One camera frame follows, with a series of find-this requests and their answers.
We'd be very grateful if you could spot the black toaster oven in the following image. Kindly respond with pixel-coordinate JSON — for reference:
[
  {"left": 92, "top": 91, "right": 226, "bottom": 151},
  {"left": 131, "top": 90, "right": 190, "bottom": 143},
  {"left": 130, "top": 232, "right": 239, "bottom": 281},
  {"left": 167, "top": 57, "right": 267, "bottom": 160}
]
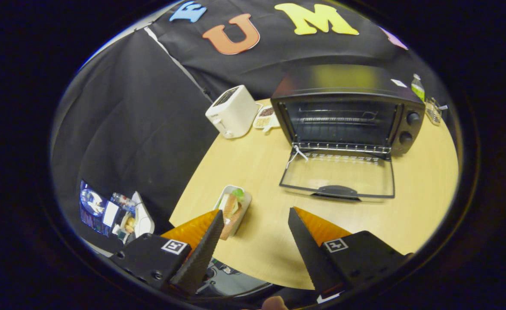
[{"left": 270, "top": 65, "right": 426, "bottom": 202}]

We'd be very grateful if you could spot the white plastic container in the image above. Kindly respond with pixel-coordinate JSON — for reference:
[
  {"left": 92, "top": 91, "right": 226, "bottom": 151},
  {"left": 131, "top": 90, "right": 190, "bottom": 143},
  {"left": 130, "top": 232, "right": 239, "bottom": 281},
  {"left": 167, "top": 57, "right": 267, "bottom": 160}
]
[{"left": 130, "top": 192, "right": 155, "bottom": 238}]

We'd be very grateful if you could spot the blue printed box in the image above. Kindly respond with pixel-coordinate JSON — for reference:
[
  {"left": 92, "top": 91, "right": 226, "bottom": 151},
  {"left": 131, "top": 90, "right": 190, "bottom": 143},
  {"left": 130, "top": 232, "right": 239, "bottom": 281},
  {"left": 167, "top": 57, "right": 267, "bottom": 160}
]
[{"left": 80, "top": 181, "right": 120, "bottom": 236}]

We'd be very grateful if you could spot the clear bottle with green label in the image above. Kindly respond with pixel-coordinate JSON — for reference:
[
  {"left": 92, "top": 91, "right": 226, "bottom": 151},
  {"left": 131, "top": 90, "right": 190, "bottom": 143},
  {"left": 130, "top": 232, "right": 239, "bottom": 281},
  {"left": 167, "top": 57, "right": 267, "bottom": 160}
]
[{"left": 411, "top": 74, "right": 426, "bottom": 102}]

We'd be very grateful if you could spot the clear plastic bottle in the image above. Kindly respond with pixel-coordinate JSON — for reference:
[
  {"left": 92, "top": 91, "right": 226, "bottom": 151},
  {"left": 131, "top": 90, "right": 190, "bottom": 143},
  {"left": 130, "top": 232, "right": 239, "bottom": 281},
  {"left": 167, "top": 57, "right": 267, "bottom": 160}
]
[{"left": 111, "top": 192, "right": 136, "bottom": 212}]

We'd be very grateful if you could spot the small white snack dish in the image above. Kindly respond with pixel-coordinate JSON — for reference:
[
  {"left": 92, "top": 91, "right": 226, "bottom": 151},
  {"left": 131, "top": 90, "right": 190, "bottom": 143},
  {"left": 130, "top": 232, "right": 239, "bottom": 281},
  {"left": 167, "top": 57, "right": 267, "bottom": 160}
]
[{"left": 253, "top": 105, "right": 281, "bottom": 133}]

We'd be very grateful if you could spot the white rectangular food tray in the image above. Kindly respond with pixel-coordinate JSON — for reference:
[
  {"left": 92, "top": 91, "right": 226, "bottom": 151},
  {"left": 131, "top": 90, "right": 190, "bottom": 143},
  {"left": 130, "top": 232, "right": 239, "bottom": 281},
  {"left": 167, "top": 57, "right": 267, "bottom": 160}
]
[{"left": 213, "top": 185, "right": 253, "bottom": 239}]

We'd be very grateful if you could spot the white pop-up toaster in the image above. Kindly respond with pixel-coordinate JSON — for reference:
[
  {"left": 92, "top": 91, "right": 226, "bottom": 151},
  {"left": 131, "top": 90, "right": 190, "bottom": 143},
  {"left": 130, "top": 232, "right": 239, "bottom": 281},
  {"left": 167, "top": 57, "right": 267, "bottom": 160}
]
[{"left": 205, "top": 85, "right": 260, "bottom": 139}]

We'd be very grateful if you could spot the white bread sandwich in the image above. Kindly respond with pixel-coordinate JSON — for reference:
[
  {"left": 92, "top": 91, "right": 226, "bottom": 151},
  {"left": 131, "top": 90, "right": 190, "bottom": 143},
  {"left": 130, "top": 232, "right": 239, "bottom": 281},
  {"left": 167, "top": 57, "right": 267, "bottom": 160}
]
[{"left": 219, "top": 188, "right": 246, "bottom": 241}]

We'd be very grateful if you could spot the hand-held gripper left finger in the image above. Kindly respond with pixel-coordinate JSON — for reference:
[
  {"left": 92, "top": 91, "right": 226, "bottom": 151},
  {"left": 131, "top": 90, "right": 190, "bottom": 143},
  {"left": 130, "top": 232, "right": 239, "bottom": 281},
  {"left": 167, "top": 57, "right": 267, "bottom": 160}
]
[{"left": 109, "top": 209, "right": 225, "bottom": 298}]

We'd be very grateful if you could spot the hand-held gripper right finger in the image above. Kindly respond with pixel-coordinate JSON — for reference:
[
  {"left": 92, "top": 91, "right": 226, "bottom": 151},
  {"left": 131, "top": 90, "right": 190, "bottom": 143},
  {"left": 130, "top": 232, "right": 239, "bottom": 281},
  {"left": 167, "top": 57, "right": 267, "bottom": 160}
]
[{"left": 287, "top": 206, "right": 412, "bottom": 304}]

